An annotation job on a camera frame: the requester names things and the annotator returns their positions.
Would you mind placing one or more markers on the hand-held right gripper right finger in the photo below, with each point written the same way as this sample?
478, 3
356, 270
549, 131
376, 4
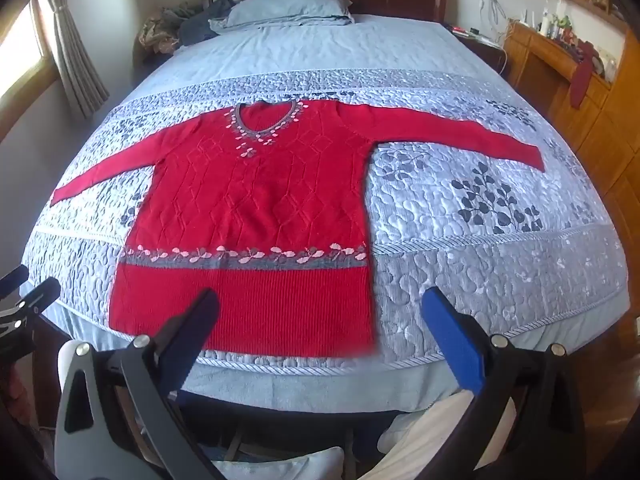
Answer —
452, 340

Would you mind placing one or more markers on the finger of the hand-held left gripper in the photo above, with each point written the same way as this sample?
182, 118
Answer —
14, 280
35, 297

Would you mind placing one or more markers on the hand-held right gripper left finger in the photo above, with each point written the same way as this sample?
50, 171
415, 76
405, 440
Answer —
196, 325

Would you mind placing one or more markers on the red knitted sweater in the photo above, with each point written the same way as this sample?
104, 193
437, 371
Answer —
250, 210

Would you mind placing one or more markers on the grey leaf-print quilt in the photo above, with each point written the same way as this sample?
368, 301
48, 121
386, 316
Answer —
450, 260

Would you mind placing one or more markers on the white cloth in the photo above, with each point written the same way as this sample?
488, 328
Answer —
440, 430

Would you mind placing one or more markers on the light blue bed sheet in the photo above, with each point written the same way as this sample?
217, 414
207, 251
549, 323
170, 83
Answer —
310, 385

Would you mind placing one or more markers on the window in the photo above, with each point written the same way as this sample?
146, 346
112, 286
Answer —
22, 55

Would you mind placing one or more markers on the beige curtain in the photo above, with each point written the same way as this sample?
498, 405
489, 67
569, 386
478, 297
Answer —
75, 50

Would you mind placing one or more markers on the wooden nightstand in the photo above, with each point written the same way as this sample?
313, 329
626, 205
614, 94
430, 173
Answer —
480, 50

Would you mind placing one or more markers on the dark red hanging cloth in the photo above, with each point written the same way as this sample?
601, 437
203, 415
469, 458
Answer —
584, 77

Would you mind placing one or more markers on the dark blue clothing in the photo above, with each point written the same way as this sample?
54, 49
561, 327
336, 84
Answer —
202, 22

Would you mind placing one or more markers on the light blue pillow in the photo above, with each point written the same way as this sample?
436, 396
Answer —
287, 7

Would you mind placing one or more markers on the bottles on cabinet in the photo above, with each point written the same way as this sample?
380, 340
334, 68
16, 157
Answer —
555, 20

